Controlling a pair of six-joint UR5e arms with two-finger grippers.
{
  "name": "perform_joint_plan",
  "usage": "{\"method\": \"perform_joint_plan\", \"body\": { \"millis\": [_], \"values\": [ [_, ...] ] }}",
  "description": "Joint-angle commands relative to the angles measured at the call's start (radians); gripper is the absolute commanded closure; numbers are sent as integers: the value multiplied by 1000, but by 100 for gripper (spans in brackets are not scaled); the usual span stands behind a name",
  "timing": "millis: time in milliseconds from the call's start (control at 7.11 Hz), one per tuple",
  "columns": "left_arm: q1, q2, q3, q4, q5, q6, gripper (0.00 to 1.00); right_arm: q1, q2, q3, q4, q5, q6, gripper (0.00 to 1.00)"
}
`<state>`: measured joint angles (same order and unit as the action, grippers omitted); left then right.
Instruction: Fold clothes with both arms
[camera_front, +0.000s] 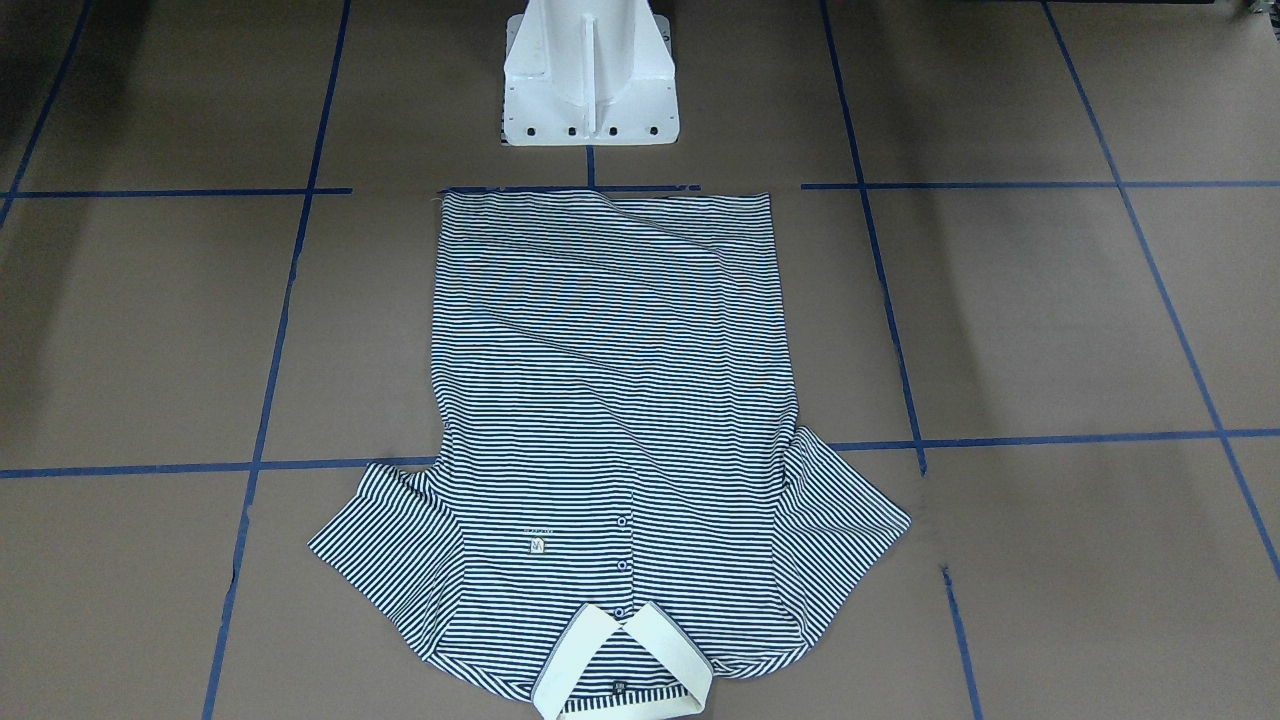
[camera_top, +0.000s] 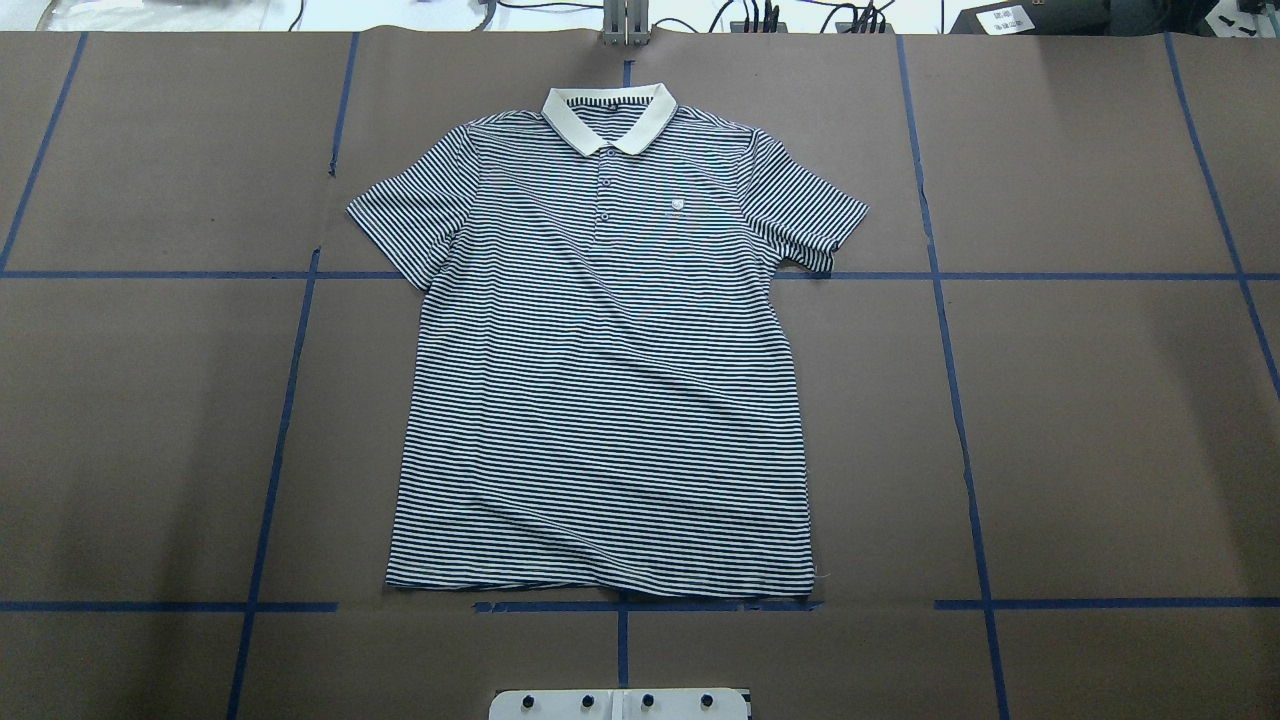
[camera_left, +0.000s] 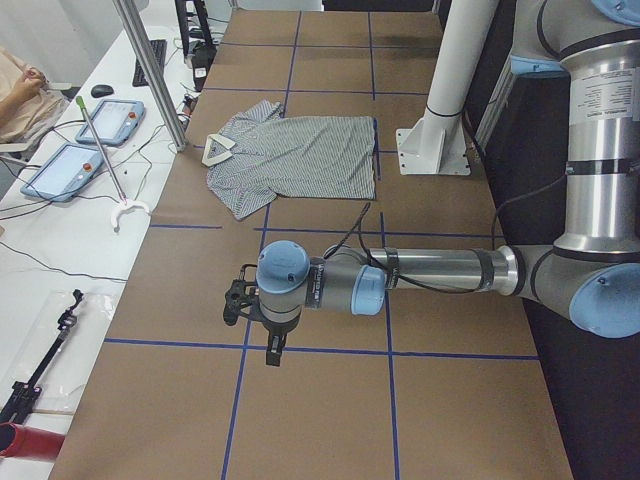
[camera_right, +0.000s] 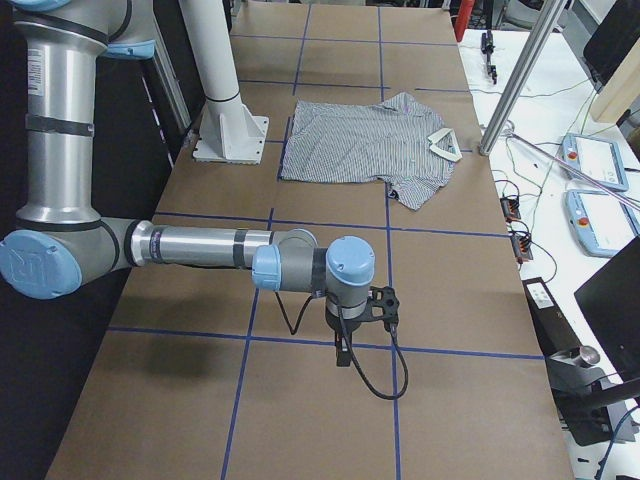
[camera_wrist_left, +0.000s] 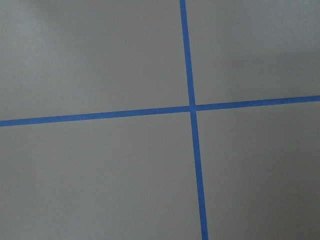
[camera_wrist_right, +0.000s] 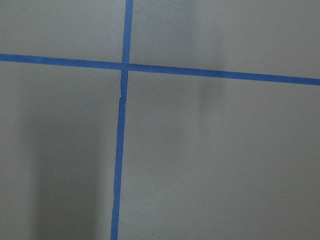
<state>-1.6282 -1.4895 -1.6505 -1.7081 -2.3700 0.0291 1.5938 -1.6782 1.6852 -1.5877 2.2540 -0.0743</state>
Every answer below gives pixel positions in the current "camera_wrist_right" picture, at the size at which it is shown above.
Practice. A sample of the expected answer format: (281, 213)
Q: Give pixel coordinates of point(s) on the blue tape strip lengthwise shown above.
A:
(121, 119)

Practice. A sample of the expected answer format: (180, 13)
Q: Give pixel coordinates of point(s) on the blue tape strip crosswise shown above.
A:
(92, 64)

